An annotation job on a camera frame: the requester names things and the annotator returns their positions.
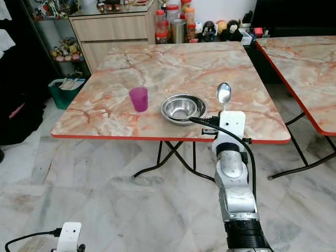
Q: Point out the stainless steel spoon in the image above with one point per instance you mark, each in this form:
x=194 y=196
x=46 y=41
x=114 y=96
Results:
x=223 y=93

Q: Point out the stainless steel bowl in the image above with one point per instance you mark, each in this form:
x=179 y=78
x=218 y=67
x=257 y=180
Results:
x=182 y=109

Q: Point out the marble top folding table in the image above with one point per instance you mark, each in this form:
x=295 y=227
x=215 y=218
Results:
x=168 y=68
x=304 y=68

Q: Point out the purple plastic cup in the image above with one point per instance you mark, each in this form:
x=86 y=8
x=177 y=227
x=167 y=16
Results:
x=138 y=100

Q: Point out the black plush toy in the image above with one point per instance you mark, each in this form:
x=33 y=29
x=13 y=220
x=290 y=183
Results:
x=233 y=30
x=209 y=31

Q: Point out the blue white small box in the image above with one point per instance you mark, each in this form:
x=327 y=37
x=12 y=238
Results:
x=247 y=37

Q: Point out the stainless steel canister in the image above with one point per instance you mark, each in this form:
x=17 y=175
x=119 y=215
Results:
x=178 y=31

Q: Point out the yellow plush toy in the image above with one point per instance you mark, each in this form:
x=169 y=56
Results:
x=221 y=25

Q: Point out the orange filled plastic jar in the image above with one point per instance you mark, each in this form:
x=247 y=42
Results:
x=190 y=22

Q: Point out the red lid plastic jar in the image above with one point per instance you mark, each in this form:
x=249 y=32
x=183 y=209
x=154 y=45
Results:
x=161 y=29

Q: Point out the white filled red lid jar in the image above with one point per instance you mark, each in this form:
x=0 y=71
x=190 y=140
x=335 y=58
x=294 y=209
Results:
x=173 y=12

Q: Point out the white hanging cloth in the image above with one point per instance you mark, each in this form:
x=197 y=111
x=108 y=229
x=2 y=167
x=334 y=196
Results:
x=4 y=9
x=5 y=42

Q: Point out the wooden drawer cabinet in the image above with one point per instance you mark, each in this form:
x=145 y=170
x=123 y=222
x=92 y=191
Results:
x=110 y=31

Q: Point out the green plastic bin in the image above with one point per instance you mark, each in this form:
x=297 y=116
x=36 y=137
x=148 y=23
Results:
x=64 y=97

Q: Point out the small plush toys cluster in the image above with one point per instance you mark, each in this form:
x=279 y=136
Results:
x=67 y=50

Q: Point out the glass display shelf unit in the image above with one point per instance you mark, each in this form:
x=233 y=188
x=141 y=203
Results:
x=55 y=29

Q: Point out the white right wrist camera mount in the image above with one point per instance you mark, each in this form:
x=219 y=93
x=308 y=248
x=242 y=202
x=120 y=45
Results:
x=232 y=125

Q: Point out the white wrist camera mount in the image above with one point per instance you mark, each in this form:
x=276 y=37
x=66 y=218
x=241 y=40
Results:
x=232 y=125
x=69 y=236

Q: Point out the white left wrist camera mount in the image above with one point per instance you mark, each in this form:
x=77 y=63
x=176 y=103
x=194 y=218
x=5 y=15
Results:
x=69 y=236

